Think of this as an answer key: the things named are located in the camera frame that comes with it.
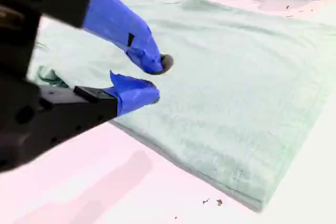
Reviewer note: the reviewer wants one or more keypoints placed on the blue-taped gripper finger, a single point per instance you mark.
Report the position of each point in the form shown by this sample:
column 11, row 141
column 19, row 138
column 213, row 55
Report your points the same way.
column 131, row 95
column 118, row 22

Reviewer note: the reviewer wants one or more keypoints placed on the pale green T-shirt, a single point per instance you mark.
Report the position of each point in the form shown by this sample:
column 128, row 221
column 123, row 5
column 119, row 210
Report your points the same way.
column 223, row 77

